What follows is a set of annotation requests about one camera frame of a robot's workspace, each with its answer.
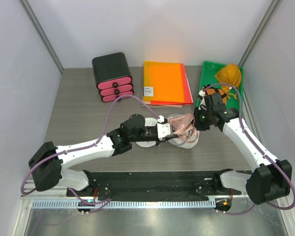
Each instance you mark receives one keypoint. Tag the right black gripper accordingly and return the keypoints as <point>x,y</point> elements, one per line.
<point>198,126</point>

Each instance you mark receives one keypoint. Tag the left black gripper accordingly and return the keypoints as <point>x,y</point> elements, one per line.
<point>158,141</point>

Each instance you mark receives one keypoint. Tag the white mesh laundry bag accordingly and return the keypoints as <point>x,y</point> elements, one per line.
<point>173,141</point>

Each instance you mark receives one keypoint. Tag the pink bra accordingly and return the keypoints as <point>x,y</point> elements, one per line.
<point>183,127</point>

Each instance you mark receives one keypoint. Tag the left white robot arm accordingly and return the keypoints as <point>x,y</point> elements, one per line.
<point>51,165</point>

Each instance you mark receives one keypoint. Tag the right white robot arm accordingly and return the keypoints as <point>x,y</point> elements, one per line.
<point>270,178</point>

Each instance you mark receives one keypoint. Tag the mustard orange bra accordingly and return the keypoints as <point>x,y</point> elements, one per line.
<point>231,75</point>

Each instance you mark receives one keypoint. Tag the green plastic bin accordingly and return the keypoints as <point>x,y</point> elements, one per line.
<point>209,69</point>

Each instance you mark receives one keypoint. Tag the orange folder stack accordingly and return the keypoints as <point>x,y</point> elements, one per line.
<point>166,84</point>

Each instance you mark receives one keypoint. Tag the black pink drawer box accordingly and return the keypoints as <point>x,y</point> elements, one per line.
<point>112,76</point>

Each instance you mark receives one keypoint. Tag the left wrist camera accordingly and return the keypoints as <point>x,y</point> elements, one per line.
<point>164,129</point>

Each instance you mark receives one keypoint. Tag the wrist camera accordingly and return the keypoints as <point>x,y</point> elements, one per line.
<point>164,129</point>
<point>201,97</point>

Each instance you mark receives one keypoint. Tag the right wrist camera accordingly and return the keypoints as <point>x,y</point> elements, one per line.
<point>201,97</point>

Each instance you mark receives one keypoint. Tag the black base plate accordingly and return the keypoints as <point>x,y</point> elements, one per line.
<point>156,186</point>

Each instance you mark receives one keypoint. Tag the white slotted cable duct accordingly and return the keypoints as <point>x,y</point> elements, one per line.
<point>75,203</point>

